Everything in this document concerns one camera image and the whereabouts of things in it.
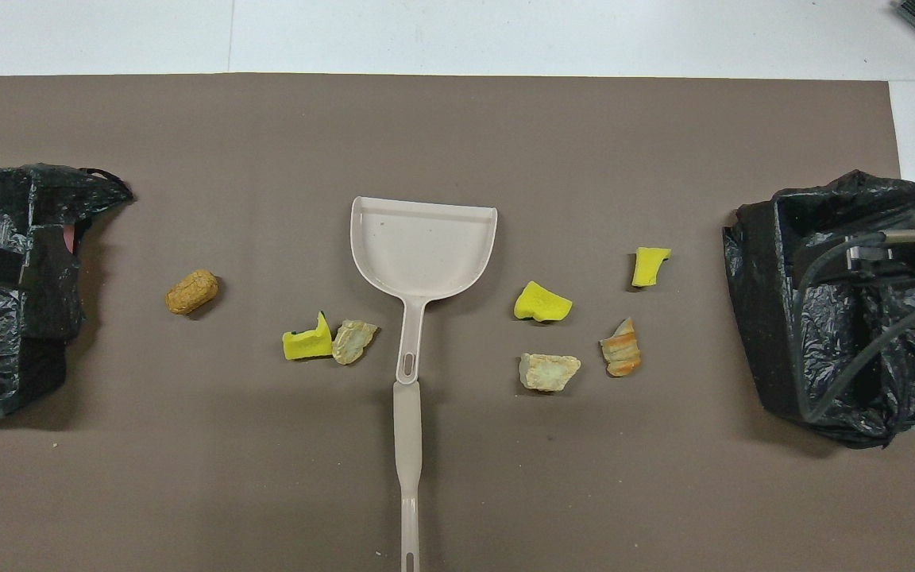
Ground orange fried nugget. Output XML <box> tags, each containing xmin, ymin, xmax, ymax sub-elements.
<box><xmin>164</xmin><ymin>269</ymin><xmax>220</xmax><ymax>316</ymax></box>

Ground small yellow sponge piece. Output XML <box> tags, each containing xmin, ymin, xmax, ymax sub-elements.
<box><xmin>631</xmin><ymin>246</ymin><xmax>673</xmax><ymax>288</ymax></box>

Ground striped croissant slice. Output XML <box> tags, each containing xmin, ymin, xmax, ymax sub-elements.
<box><xmin>600</xmin><ymin>317</ymin><xmax>643</xmax><ymax>377</ymax></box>

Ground yellow sponge with green pad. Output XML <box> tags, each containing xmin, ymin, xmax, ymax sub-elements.
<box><xmin>282</xmin><ymin>311</ymin><xmax>334</xmax><ymax>362</ymax></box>

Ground yellow sponge wedge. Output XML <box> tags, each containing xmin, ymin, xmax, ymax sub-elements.
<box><xmin>514</xmin><ymin>280</ymin><xmax>573</xmax><ymax>323</ymax></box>

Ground pale beige bread chunk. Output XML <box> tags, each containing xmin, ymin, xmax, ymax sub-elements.
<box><xmin>519</xmin><ymin>353</ymin><xmax>582</xmax><ymax>393</ymax></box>

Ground orange crusted bread chunk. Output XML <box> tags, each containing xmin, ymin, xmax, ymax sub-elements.
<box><xmin>332</xmin><ymin>319</ymin><xmax>380</xmax><ymax>366</ymax></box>

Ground beige plastic dustpan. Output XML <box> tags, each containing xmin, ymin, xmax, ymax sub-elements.
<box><xmin>350</xmin><ymin>196</ymin><xmax>499</xmax><ymax>388</ymax></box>

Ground beige hand brush black bristles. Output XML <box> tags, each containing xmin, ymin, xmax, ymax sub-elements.
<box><xmin>392</xmin><ymin>380</ymin><xmax>424</xmax><ymax>572</ymax></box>

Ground brown table mat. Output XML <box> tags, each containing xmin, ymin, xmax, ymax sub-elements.
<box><xmin>0</xmin><ymin>74</ymin><xmax>915</xmax><ymax>572</ymax></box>

